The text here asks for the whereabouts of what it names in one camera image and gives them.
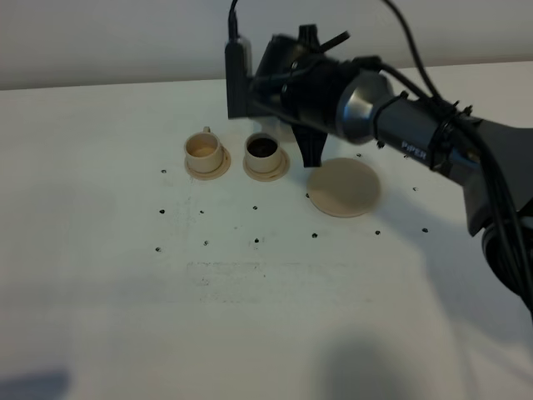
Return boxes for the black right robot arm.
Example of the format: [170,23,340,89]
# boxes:
[248,25,532,306]

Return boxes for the beige left cup saucer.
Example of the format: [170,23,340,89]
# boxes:
[184,147,232,181]

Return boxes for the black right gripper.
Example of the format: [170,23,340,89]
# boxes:
[247,24,362,168]

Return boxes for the beige left teacup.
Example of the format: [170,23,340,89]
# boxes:
[184,127,222,158]

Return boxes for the beige teapot saucer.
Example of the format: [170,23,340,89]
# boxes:
[306,157,381,218]

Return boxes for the beige right cup saucer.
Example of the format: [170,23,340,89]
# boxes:
[242,147,290,183]

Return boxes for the beige teacup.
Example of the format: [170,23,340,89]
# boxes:
[244,132,281,174]
[184,127,222,158]

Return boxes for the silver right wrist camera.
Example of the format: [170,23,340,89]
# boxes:
[224,37,252,119]

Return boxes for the beige right teacup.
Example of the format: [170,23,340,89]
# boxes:
[244,132,281,174]

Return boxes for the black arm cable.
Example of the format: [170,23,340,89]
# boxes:
[227,0,533,322]

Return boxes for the beige cup saucer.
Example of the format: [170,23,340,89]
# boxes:
[184,147,232,181]
[242,147,290,183]

